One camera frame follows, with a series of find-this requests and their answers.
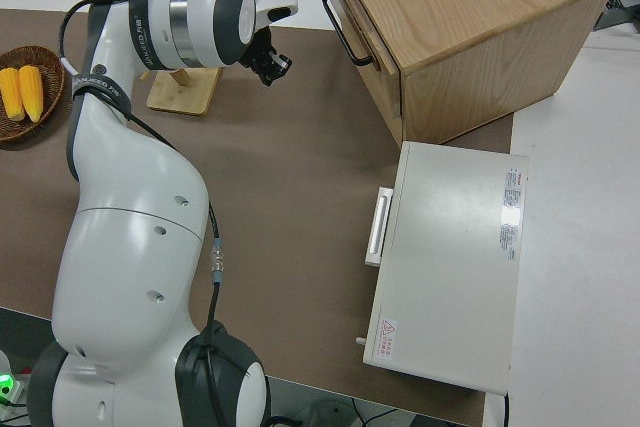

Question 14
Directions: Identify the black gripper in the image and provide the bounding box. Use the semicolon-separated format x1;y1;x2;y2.
238;28;293;88

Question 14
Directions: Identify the black metal drawer handle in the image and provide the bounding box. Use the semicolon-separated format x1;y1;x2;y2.
322;0;375;67

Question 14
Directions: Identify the light wooden drawer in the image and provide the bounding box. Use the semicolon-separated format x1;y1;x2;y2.
327;0;401;78

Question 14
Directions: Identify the wooden mug tree stand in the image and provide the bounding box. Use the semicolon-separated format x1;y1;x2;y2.
102;0;223;117

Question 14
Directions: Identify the brown table mat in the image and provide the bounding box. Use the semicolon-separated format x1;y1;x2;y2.
0;7;516;427

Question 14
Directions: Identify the light wooden cabinet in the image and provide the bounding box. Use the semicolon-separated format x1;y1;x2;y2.
319;0;619;147

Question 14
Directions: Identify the brown wicker basket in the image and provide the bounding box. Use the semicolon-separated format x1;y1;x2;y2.
0;45;67;144

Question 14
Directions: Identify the yellow corn cob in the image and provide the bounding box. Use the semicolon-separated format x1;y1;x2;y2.
0;66;24;122
18;64;45;123

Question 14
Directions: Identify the white toaster oven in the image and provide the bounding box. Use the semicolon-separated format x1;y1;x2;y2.
355;140;530;396

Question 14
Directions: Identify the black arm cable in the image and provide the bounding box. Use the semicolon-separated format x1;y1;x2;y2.
57;0;226;348

